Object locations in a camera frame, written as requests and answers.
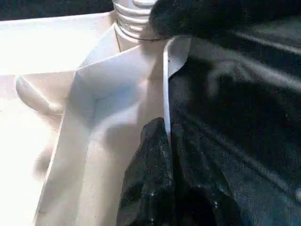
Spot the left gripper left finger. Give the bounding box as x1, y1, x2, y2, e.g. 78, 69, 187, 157
116, 116, 189, 226

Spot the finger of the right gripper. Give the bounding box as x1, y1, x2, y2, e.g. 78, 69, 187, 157
149, 0, 237, 40

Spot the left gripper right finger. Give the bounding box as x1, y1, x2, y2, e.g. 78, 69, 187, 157
173, 124, 239, 226

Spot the white plastic table leg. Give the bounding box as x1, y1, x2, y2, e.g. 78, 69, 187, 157
112, 0, 165, 42

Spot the white plastic table top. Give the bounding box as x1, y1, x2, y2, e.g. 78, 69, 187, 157
0, 11, 191, 226

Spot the black mat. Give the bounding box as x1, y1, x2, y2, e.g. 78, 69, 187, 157
0, 0, 301, 226

